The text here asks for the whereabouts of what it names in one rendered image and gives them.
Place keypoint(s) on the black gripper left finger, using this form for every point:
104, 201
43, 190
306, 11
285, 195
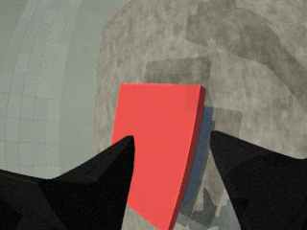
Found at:
93, 195

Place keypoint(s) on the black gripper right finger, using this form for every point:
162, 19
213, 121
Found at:
267, 189

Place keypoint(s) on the red lid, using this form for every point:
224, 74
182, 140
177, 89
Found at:
165, 121

